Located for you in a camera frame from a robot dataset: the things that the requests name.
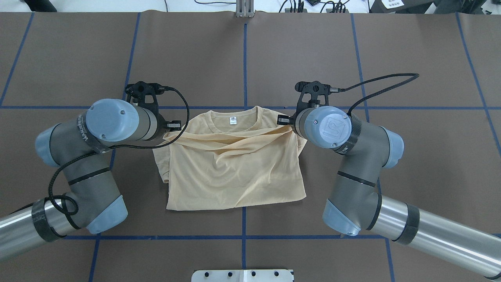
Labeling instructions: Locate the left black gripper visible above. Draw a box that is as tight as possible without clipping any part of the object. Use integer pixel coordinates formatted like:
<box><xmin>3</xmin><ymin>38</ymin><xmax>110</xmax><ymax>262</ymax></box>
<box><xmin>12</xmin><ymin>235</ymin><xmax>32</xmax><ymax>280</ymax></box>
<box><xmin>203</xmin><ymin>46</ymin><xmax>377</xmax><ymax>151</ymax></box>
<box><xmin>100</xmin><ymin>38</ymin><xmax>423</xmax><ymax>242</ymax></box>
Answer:
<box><xmin>156</xmin><ymin>114</ymin><xmax>182</xmax><ymax>139</ymax></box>

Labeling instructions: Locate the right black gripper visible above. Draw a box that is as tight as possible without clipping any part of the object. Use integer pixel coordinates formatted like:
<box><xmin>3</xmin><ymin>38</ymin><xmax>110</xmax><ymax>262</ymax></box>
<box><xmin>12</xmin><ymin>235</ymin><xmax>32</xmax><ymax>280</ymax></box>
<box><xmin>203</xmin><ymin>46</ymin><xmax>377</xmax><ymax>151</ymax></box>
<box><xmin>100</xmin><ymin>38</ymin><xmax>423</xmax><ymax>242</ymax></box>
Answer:
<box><xmin>277</xmin><ymin>113</ymin><xmax>299</xmax><ymax>135</ymax></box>

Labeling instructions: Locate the cream long sleeve shirt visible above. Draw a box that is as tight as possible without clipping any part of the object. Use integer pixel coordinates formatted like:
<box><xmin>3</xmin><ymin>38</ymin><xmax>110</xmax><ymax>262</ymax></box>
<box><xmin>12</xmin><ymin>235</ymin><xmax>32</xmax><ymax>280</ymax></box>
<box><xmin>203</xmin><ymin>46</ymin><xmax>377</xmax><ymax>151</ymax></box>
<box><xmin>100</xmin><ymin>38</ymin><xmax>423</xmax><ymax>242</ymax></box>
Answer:
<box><xmin>153</xmin><ymin>107</ymin><xmax>306</xmax><ymax>211</ymax></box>

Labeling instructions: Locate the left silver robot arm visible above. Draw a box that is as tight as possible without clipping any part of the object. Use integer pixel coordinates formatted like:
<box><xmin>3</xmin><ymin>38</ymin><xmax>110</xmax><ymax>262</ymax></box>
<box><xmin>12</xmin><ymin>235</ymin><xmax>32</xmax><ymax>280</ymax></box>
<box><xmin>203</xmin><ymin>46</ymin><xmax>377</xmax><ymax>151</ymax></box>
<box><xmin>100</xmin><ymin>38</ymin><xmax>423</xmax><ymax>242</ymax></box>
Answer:
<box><xmin>1</xmin><ymin>99</ymin><xmax>183</xmax><ymax>261</ymax></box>

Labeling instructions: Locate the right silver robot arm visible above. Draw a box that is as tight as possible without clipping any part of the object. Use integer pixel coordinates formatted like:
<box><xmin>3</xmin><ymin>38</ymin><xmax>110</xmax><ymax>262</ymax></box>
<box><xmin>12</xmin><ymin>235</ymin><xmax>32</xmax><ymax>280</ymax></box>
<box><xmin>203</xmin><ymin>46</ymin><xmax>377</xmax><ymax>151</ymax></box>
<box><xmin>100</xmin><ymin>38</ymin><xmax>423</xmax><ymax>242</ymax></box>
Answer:
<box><xmin>277</xmin><ymin>106</ymin><xmax>501</xmax><ymax>282</ymax></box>

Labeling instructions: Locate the upper orange black adapter box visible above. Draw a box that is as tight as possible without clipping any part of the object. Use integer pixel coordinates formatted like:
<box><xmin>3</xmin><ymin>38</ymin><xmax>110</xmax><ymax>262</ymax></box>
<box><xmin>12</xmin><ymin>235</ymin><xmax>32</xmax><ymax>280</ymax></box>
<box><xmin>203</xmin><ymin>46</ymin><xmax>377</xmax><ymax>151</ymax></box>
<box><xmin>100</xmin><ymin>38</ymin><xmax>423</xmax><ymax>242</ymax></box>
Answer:
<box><xmin>279</xmin><ymin>0</ymin><xmax>307</xmax><ymax>14</ymax></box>

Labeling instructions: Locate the orange black adapter box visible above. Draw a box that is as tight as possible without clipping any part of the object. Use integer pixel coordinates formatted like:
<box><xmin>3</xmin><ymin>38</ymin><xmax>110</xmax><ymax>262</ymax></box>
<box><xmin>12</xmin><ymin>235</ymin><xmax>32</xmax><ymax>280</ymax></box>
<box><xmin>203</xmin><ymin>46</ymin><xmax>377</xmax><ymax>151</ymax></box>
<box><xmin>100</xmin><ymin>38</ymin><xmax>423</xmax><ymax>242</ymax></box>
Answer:
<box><xmin>279</xmin><ymin>0</ymin><xmax>307</xmax><ymax>14</ymax></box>
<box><xmin>321</xmin><ymin>0</ymin><xmax>350</xmax><ymax>14</ymax></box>

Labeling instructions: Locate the lower orange black adapter box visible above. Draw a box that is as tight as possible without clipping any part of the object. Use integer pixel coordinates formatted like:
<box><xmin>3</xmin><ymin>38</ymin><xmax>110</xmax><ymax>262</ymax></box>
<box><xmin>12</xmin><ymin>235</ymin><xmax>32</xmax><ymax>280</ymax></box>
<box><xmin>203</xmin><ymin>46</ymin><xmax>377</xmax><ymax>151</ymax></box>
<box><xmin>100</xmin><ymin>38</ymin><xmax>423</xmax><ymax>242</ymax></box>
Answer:
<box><xmin>321</xmin><ymin>0</ymin><xmax>350</xmax><ymax>14</ymax></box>

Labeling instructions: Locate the black box with white label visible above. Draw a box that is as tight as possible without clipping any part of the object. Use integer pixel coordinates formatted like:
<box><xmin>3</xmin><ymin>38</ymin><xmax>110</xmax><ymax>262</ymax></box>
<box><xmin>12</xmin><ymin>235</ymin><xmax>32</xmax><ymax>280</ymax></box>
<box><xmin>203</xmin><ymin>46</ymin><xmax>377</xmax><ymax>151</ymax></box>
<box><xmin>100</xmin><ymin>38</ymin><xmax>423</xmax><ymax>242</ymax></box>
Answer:
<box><xmin>369</xmin><ymin>0</ymin><xmax>434</xmax><ymax>14</ymax></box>

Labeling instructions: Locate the left black camera cable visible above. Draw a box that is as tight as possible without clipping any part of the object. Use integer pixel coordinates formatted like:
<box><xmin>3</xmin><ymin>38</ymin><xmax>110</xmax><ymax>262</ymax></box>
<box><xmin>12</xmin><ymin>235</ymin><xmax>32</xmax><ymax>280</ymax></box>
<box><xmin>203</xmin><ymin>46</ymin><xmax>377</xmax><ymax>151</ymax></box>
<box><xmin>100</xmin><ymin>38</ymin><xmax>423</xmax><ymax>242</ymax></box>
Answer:
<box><xmin>48</xmin><ymin>86</ymin><xmax>191</xmax><ymax>228</ymax></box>

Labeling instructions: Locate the black camera cable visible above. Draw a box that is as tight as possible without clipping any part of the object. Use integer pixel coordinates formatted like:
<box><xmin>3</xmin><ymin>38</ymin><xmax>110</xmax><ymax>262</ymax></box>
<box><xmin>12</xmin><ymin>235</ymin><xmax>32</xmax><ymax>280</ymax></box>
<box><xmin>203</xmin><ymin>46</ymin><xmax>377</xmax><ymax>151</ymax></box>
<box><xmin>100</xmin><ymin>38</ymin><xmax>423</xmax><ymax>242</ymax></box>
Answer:
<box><xmin>329</xmin><ymin>73</ymin><xmax>420</xmax><ymax>116</ymax></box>
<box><xmin>48</xmin><ymin>86</ymin><xmax>191</xmax><ymax>228</ymax></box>

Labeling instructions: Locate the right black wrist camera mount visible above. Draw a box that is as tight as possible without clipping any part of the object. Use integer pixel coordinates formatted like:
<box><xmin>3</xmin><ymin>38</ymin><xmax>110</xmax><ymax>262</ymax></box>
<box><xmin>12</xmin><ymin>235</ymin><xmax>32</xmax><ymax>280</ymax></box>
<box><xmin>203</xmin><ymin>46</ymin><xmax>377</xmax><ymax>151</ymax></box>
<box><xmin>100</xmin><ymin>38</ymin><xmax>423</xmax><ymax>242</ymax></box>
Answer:
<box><xmin>294</xmin><ymin>81</ymin><xmax>331</xmax><ymax>117</ymax></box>

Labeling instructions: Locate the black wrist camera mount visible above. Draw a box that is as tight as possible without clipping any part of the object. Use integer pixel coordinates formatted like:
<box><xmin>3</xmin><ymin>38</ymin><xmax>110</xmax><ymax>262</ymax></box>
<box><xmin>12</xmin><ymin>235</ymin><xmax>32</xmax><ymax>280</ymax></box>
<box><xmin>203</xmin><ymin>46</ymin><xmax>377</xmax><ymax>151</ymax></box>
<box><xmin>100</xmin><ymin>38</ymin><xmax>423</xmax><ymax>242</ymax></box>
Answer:
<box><xmin>294</xmin><ymin>81</ymin><xmax>331</xmax><ymax>117</ymax></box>
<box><xmin>124</xmin><ymin>81</ymin><xmax>164</xmax><ymax>116</ymax></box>

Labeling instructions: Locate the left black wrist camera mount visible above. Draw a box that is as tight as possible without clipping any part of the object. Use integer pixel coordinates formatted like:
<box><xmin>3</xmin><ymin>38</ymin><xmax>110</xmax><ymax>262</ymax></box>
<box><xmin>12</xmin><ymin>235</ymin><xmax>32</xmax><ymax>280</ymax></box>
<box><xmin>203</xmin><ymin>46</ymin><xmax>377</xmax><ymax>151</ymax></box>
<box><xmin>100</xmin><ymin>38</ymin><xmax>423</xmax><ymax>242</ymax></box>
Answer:
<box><xmin>124</xmin><ymin>81</ymin><xmax>164</xmax><ymax>116</ymax></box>

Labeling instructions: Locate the right black camera cable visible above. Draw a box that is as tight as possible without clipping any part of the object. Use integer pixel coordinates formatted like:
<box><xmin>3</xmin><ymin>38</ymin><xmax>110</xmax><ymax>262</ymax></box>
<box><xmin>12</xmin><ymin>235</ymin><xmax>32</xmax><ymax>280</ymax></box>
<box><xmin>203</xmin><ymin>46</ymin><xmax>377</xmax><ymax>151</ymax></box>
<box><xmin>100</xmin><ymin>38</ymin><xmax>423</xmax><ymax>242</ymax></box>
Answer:
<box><xmin>329</xmin><ymin>73</ymin><xmax>420</xmax><ymax>116</ymax></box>

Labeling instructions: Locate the aluminium frame post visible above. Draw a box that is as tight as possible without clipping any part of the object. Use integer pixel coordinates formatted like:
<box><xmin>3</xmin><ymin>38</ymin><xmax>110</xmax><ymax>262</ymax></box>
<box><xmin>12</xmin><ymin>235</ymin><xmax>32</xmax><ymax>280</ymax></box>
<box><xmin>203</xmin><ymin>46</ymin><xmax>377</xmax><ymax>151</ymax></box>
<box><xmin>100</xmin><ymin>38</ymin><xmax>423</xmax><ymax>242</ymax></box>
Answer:
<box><xmin>236</xmin><ymin>0</ymin><xmax>255</xmax><ymax>18</ymax></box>

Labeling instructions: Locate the white pedestal column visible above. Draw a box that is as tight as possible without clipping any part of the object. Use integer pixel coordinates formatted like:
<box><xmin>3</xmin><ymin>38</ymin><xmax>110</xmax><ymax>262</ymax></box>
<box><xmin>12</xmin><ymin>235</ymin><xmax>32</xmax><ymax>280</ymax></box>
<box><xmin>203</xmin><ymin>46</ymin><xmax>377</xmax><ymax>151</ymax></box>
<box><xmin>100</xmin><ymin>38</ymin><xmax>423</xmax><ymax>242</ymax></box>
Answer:
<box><xmin>191</xmin><ymin>269</ymin><xmax>295</xmax><ymax>282</ymax></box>

